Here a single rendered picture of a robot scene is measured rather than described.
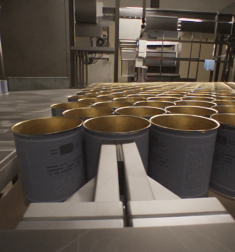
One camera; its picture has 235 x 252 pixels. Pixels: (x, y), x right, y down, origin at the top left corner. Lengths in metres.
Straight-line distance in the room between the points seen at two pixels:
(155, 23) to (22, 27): 2.02
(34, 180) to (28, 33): 2.96
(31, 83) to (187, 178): 1.40
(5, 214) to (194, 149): 0.19
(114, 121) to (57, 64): 2.73
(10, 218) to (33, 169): 0.05
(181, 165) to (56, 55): 2.83
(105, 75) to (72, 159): 2.97
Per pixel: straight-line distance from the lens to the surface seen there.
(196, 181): 0.19
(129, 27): 3.36
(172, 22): 3.48
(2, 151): 0.34
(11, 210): 0.22
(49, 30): 3.01
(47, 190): 0.19
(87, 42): 2.73
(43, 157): 0.17
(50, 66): 2.95
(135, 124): 0.21
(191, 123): 0.23
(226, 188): 0.23
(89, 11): 2.71
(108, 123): 0.22
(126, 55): 3.34
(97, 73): 3.13
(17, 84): 1.46
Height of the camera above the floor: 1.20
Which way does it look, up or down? 16 degrees down
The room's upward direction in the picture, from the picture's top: 2 degrees clockwise
